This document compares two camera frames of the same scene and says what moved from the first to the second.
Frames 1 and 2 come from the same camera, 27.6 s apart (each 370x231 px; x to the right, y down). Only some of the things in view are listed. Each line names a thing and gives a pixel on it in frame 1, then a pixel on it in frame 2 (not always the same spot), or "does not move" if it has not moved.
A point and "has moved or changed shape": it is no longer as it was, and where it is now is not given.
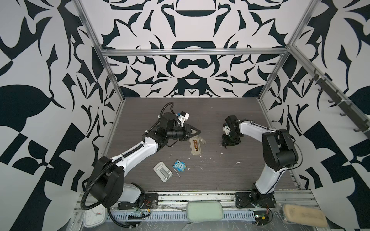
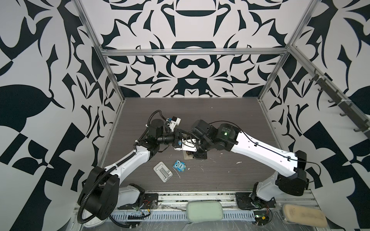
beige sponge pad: x=304 y=215 does not move
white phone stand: x=163 y=171 does not move
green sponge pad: x=204 y=211 does not move
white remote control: x=195 y=145 has moved or changed shape
